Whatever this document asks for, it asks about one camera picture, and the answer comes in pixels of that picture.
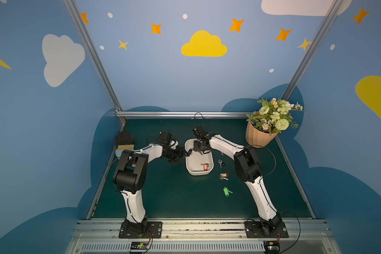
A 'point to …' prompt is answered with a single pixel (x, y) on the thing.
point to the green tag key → (227, 191)
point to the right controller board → (271, 246)
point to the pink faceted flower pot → (257, 138)
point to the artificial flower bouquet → (274, 116)
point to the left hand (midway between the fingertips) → (186, 155)
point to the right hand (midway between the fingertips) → (200, 145)
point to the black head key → (220, 162)
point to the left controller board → (139, 245)
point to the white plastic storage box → (194, 160)
